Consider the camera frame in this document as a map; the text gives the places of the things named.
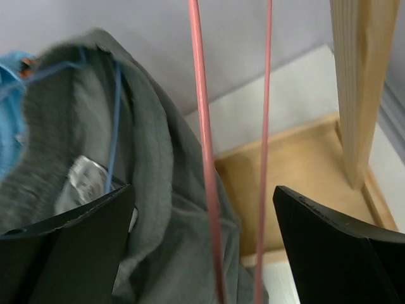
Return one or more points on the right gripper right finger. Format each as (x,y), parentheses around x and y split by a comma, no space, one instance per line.
(336,258)

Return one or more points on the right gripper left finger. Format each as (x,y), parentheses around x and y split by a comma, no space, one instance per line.
(69,258)

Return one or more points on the grey shorts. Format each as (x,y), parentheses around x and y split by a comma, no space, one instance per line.
(168,255)

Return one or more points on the blue hanger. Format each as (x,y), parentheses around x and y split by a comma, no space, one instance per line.
(86,175)

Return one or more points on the pink hanger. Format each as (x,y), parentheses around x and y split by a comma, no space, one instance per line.
(207,154)

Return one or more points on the light blue shorts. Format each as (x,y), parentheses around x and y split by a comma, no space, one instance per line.
(12,122)

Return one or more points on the wooden clothes rack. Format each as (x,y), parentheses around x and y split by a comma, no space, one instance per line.
(326,159)

